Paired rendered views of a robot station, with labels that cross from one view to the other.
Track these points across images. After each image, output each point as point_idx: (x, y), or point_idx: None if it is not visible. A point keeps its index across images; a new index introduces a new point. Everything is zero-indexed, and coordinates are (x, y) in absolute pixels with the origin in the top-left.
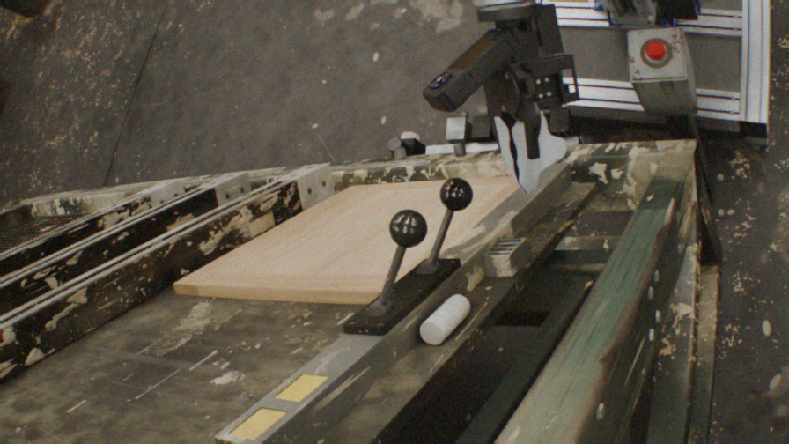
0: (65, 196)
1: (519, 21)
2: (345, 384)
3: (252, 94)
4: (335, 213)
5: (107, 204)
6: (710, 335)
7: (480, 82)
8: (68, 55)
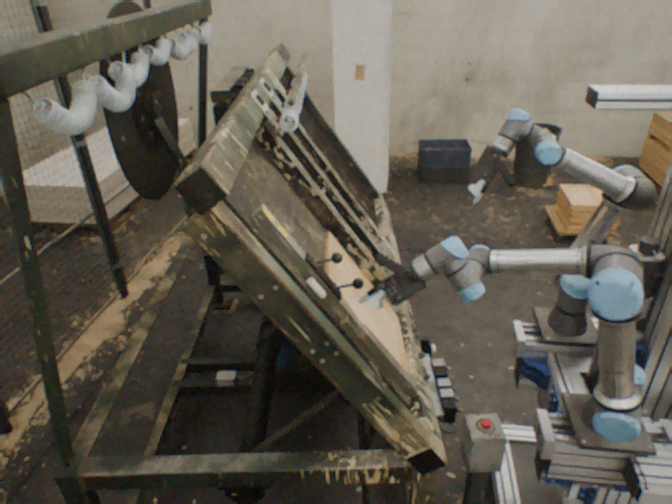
0: (384, 212)
1: (412, 275)
2: (286, 244)
3: (476, 312)
4: None
5: (382, 231)
6: None
7: (385, 266)
8: (489, 210)
